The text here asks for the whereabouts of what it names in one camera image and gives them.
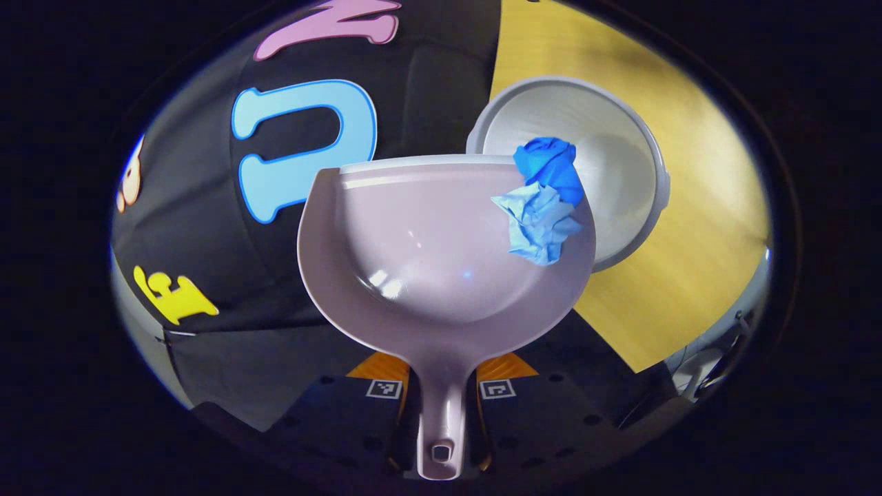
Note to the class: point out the white ribbed garbage bin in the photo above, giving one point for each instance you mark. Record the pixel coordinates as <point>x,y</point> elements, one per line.
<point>613,172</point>

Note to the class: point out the light blue paper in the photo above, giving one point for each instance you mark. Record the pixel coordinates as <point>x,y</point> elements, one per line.
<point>537,224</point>

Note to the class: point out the black backdrop cloth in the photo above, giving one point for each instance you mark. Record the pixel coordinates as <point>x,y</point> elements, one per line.
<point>427,89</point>

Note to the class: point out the pale pink dustpan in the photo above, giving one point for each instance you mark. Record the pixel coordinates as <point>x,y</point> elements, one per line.
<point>427,275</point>

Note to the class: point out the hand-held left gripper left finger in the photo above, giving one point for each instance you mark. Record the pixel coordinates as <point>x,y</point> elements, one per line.
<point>331,413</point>

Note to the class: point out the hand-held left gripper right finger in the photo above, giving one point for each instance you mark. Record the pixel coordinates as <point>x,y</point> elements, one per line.
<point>544,413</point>

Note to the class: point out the dark blue paper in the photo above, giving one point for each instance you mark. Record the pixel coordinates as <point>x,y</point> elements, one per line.
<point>551,165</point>

